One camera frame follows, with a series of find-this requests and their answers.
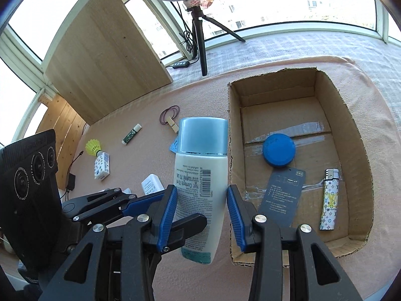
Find wooden clothespin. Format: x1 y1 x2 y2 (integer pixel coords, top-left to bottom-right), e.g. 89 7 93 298
166 116 179 134

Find pine plank headboard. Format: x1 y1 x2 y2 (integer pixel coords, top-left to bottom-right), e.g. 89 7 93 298
36 95 86 190

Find ring light black cable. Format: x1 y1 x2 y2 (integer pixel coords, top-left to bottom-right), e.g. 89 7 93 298
170 1 200 61

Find blue phone stand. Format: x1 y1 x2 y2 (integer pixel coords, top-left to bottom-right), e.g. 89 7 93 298
169 137 178 154

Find cardboard box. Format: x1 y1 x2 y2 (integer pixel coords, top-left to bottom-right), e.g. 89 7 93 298
229 67 374 258

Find white lotion bottle blue cap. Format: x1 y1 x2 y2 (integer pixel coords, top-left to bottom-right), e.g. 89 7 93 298
173 117 228 264

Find black paper card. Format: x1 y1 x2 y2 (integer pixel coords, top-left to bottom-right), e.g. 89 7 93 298
258 167 306 227

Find patterned lighter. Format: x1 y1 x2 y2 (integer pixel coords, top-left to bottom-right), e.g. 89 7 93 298
320 169 339 231

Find black tripod stand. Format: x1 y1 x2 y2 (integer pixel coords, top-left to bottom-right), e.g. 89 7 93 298
188 6 245 76

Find blue round container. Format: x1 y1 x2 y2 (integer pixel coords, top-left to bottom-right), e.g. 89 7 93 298
262 133 296 168

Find black power cable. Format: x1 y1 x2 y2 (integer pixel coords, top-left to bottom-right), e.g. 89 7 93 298
60 149 85 201

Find large oak wood board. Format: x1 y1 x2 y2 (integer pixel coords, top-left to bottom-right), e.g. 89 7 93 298
43 0 173 125

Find ring light inline remote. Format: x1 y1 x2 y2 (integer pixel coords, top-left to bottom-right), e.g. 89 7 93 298
171 60 191 69

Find checkered grey bed sheet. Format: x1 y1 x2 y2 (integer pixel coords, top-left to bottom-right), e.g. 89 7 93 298
166 29 401 123

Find yellow shuttlecock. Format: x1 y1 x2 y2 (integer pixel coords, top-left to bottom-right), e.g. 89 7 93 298
85 139 102 157

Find maroon hair ties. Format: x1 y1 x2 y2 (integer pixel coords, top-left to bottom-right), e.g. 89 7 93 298
159 105 181 126

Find white usb wall charger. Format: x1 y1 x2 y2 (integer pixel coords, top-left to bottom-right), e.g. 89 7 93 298
141 173 164 195

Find star pattern tissue pack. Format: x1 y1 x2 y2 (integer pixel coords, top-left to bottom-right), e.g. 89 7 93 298
94 151 110 181

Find black power adapter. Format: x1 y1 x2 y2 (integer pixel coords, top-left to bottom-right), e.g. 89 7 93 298
65 173 76 191

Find green lip balm stick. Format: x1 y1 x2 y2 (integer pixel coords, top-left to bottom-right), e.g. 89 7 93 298
122 124 142 145

